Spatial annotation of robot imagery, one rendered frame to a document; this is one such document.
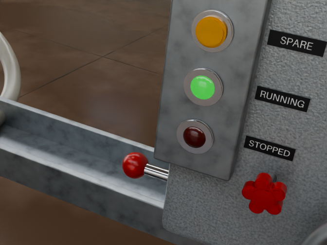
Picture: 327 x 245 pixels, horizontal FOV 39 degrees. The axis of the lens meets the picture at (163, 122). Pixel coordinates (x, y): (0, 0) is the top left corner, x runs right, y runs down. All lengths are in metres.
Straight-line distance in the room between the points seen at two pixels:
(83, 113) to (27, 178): 2.46
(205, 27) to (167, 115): 0.10
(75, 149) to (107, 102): 2.53
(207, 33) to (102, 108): 2.81
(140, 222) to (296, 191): 0.23
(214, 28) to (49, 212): 1.97
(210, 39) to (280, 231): 0.21
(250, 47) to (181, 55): 0.06
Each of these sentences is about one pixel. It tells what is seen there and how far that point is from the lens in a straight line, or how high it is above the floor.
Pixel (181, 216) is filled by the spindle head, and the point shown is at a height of 1.16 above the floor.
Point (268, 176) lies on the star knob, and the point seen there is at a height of 1.26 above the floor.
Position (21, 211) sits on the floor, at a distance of 2.31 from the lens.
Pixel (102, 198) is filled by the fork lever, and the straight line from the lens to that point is 0.62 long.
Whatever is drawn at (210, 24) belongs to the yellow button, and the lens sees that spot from 0.38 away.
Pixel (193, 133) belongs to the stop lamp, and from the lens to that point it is 0.43.
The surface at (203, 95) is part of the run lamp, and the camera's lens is 0.41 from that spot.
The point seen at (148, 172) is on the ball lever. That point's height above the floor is 1.17.
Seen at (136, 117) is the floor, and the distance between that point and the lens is 3.10.
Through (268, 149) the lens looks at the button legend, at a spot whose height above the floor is 1.27.
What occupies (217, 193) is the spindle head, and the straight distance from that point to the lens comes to 0.48.
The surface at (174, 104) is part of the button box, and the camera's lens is 0.43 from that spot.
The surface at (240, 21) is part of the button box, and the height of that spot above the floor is 1.38.
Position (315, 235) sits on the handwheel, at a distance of 0.42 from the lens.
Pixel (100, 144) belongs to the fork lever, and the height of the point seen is 1.10.
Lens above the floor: 1.49
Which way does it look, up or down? 29 degrees down
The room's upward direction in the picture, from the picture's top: 7 degrees clockwise
